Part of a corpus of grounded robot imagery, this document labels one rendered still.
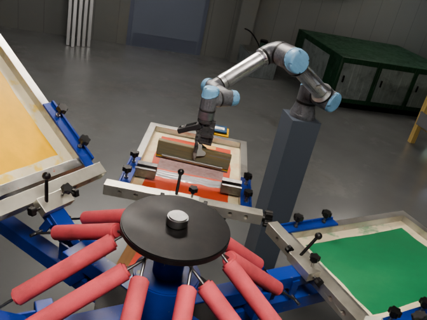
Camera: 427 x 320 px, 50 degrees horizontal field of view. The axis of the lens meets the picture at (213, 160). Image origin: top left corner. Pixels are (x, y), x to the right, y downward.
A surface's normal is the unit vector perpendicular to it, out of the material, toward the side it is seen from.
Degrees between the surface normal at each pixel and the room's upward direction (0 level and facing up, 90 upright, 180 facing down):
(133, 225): 0
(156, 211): 0
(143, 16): 90
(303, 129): 90
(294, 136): 90
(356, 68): 90
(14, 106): 32
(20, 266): 0
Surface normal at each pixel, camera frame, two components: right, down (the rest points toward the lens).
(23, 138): 0.60, -0.54
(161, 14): 0.20, 0.47
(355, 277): 0.19, -0.88
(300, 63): 0.47, 0.41
